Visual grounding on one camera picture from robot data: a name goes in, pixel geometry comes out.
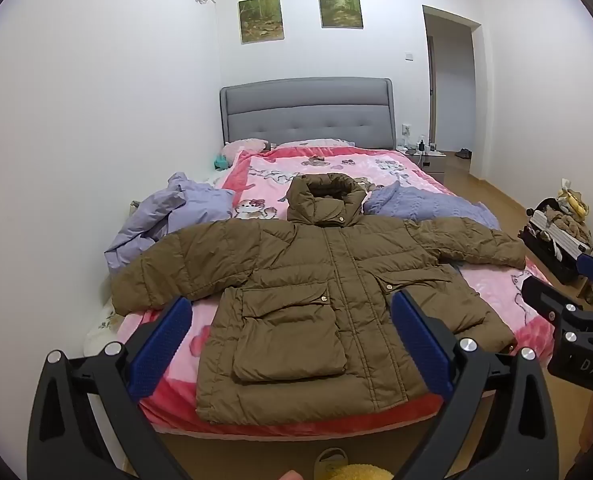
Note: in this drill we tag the pink printed blanket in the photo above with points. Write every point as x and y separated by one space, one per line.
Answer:
276 170

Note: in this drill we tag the grey nightstand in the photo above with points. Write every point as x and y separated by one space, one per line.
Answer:
434 162

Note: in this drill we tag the brown puffer jacket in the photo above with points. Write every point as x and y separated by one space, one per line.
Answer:
301 285

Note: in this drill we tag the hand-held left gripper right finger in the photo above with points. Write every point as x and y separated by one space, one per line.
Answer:
421 345

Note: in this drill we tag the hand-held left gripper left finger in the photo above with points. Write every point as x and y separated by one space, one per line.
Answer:
161 345

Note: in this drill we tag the beige slipper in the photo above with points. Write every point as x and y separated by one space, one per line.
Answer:
331 460

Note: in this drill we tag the person's left hand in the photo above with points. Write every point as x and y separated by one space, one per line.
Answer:
289 475

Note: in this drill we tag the pink pillow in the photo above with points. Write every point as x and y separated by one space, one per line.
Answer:
241 146

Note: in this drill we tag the white floral bed sheet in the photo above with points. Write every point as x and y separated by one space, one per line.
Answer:
101 330

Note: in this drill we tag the forest wall picture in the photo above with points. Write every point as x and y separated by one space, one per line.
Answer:
260 20
340 7

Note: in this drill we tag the yellow plush toy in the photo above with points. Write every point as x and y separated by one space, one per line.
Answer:
574 202

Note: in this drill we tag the wooden door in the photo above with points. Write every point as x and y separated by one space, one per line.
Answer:
431 90

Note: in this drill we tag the white wall outlet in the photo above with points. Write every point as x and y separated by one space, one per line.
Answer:
406 130

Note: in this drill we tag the brown fuzzy garment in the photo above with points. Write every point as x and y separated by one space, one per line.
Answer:
574 227

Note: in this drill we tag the white floral pillow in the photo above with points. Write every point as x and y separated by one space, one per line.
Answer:
316 142

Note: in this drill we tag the grey bed headboard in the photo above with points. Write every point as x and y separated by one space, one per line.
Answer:
306 110

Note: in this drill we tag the teal toy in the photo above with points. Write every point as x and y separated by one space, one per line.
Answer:
221 162

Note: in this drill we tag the pair of dark shoes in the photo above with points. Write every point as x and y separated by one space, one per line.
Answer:
463 153

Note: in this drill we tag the open silver black suitcase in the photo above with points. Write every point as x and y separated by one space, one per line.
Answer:
551 265

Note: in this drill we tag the purple puffer jacket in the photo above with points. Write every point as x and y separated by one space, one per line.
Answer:
176 210

